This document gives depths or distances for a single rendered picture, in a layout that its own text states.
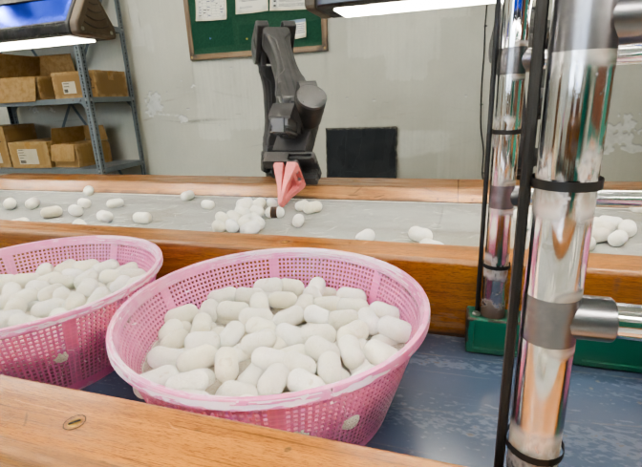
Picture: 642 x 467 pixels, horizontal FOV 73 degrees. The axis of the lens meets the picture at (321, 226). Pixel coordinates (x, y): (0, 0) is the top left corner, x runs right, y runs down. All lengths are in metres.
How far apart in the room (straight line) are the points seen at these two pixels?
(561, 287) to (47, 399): 0.29
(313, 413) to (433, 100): 2.49
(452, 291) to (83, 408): 0.36
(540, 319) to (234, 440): 0.16
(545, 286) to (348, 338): 0.20
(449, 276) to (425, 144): 2.25
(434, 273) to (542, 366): 0.28
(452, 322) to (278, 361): 0.23
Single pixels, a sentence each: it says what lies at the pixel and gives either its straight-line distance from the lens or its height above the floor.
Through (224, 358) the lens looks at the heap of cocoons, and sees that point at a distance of 0.36.
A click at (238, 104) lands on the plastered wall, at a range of 2.99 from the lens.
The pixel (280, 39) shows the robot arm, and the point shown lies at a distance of 1.05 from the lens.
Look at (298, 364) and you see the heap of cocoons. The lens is 0.35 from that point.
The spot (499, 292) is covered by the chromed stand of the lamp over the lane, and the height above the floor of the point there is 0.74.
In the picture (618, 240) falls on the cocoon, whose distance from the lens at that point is 0.65.
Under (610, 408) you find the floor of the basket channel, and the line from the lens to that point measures 0.47.
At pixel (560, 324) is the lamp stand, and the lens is 0.21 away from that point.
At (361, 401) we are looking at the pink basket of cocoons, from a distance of 0.31.
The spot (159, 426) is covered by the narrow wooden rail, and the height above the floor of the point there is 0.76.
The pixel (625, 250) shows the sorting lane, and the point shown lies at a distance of 0.65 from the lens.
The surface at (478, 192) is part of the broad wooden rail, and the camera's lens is 0.84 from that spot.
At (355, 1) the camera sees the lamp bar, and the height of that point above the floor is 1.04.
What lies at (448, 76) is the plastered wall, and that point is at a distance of 2.70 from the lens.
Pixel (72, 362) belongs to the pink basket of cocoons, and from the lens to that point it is 0.48.
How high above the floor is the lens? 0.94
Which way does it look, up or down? 17 degrees down
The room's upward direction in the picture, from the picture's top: 2 degrees counter-clockwise
